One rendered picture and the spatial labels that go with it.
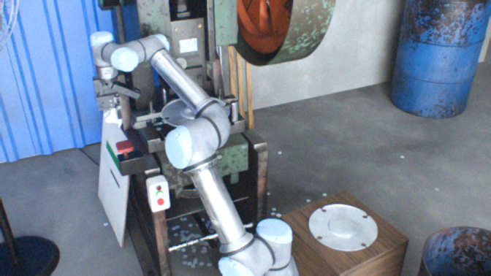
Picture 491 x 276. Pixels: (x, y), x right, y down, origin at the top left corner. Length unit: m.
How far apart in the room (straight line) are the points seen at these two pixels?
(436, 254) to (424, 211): 0.82
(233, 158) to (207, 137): 0.66
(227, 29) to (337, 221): 0.94
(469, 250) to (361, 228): 0.42
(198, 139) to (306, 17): 0.65
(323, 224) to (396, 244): 0.31
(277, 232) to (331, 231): 0.55
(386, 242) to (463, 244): 0.30
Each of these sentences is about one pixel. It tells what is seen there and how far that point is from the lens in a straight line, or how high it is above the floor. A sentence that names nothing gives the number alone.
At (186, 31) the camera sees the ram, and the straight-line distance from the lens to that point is 1.97.
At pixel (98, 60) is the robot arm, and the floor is 1.12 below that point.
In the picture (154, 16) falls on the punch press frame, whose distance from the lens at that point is 1.87.
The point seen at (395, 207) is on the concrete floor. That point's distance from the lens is 2.89.
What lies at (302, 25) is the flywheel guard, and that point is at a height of 1.19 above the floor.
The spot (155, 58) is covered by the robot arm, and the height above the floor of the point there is 1.14.
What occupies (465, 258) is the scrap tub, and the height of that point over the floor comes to 0.32.
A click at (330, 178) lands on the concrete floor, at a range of 3.02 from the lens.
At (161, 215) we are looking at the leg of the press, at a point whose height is 0.42.
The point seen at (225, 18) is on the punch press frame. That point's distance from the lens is 1.96.
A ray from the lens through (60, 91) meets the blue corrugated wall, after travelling 3.26.
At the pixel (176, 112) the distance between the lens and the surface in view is 2.07.
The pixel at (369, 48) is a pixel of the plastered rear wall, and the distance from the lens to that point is 4.14.
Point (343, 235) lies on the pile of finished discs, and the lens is 2.09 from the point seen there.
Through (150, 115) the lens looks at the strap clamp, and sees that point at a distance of 2.13.
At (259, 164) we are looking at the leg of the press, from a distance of 2.11.
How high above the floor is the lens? 1.74
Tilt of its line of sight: 31 degrees down
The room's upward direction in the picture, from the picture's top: straight up
